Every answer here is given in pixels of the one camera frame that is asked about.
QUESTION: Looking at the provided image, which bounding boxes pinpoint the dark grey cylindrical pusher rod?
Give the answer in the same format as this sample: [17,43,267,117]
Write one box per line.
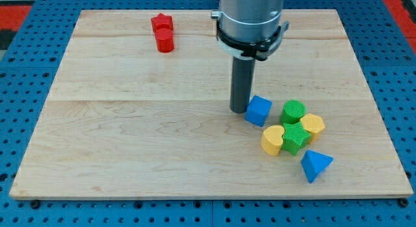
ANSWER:
[229,57,255,114]

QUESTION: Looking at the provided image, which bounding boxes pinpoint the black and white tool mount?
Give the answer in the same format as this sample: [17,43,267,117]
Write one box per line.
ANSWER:
[216,21,289,61]

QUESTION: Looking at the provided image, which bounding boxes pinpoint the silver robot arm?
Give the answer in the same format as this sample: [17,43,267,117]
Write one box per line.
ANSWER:
[211,0,289,114]

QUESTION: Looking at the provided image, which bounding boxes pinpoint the blue cube block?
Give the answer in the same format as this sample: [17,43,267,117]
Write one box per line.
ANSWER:
[245,96,272,127]

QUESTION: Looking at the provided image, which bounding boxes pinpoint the green cylinder block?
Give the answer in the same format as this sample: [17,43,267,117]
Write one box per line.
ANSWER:
[280,100,307,124]

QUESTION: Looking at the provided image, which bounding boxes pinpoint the yellow heart block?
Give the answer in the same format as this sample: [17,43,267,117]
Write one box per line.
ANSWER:
[261,126,285,156]

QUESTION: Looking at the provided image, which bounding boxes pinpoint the red cylinder block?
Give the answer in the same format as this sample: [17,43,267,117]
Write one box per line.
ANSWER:
[155,28,175,53]

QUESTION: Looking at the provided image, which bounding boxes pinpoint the green star block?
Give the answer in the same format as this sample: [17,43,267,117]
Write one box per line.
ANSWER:
[281,122,311,156]

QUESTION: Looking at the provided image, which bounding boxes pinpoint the yellow hexagon block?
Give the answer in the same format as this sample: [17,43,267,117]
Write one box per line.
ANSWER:
[300,113,326,144]

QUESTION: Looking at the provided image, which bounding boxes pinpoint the red star block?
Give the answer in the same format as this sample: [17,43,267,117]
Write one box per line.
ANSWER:
[151,13,174,32]

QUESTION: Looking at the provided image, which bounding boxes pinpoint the wooden board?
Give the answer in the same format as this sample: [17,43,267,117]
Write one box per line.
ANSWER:
[10,9,413,200]

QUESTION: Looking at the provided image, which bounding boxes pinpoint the blue triangle block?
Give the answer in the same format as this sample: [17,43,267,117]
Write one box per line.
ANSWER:
[301,150,333,183]

